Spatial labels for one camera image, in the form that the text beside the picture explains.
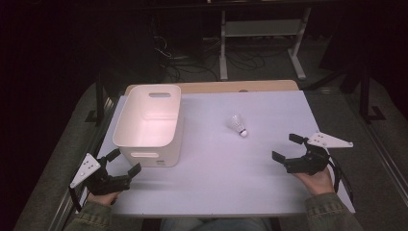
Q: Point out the person's left hand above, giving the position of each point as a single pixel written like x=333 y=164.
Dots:
x=102 y=198

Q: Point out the white metal stand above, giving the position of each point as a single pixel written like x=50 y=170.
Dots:
x=261 y=28

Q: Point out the white shuttlecock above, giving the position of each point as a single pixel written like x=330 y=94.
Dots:
x=239 y=125

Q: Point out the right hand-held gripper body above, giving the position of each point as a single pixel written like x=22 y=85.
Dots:
x=308 y=162

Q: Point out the black floor stand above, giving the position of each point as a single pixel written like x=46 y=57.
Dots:
x=364 y=96

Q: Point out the white plastic bin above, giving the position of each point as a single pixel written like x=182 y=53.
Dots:
x=148 y=128

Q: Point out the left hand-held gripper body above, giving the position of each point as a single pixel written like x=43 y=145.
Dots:
x=106 y=183

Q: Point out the person's right hand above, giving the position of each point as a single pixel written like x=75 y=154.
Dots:
x=316 y=183

